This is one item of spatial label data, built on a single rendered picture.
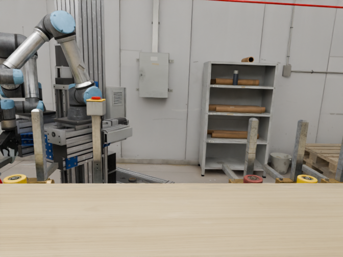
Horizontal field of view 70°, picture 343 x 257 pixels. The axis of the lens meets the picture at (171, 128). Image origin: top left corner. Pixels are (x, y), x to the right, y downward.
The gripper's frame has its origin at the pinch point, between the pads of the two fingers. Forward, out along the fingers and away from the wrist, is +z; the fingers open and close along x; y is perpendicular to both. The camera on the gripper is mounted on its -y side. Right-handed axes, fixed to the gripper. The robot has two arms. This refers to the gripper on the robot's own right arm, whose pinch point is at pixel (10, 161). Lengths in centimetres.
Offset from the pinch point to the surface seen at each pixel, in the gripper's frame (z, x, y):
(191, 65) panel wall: -67, -135, 222
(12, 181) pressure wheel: -9, -26, -45
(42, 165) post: -9.0, -30.4, -28.6
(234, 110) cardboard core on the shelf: -9, -190, 176
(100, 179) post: -2, -56, -29
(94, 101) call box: -39, -55, -30
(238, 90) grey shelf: -33, -207, 215
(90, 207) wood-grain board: -8, -60, -65
